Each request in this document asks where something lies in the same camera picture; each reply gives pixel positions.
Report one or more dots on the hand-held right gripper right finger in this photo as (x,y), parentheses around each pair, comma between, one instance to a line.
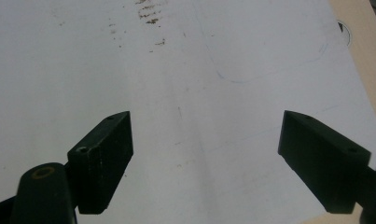
(322,161)

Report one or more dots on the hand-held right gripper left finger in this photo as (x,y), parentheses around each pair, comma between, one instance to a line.
(101,161)

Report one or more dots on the white table mat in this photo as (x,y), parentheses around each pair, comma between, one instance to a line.
(176,93)

